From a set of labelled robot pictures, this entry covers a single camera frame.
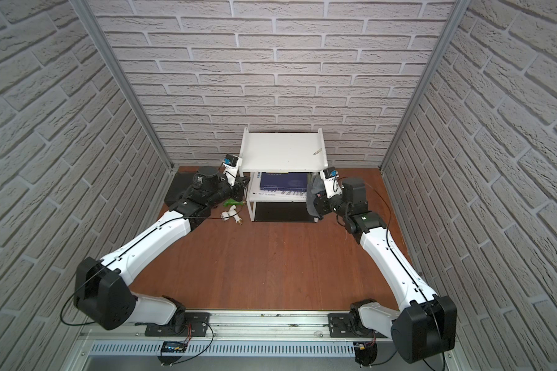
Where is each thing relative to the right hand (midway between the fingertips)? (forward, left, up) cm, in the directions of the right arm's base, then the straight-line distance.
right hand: (321, 191), depth 79 cm
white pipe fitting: (+7, +36, -21) cm, 43 cm away
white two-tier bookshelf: (+10, +14, +11) cm, 20 cm away
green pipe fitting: (-6, +30, +4) cm, 31 cm away
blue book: (+9, +11, -4) cm, 15 cm away
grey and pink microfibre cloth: (-3, +3, +6) cm, 7 cm away
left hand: (+8, +28, +4) cm, 29 cm away
